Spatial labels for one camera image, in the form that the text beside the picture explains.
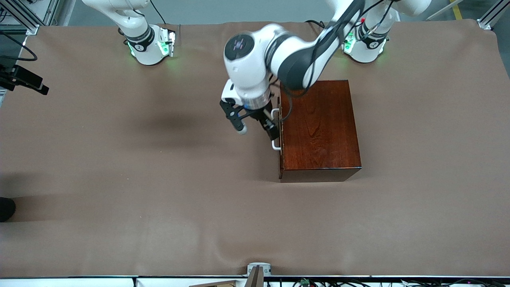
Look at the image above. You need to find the light wood drawer white handle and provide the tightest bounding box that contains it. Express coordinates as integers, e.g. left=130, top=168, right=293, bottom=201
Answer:
left=271, top=96, right=284, bottom=179

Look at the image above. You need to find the dark red wooden cabinet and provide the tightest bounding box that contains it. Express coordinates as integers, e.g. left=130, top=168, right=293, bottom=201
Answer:
left=278, top=80, right=362, bottom=183

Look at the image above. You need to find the brown table cloth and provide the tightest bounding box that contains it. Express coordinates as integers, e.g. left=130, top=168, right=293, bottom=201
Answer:
left=0, top=20, right=510, bottom=278

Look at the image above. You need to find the black rounded object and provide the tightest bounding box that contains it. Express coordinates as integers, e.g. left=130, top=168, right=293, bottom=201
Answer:
left=0, top=197, right=16, bottom=223

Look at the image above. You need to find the brown cardboard piece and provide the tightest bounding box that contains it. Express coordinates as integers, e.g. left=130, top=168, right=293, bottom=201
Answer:
left=189, top=280, right=237, bottom=287

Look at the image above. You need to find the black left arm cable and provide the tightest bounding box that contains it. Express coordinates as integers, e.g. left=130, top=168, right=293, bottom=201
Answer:
left=278, top=0, right=396, bottom=121

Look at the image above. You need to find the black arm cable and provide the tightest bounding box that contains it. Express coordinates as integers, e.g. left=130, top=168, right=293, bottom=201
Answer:
left=0, top=30, right=39, bottom=63
left=278, top=0, right=396, bottom=121

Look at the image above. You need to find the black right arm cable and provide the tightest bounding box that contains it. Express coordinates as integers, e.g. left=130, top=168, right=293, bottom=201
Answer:
left=0, top=30, right=39, bottom=63

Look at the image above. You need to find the aluminium frame profile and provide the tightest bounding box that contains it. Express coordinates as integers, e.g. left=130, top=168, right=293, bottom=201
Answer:
left=0, top=0, right=61, bottom=35
left=477, top=0, right=510, bottom=30

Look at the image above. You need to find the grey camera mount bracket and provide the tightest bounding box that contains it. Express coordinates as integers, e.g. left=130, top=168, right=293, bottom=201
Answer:
left=247, top=262, right=272, bottom=287

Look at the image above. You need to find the black right base cable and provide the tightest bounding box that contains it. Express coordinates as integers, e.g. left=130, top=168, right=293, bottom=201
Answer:
left=149, top=0, right=169, bottom=25

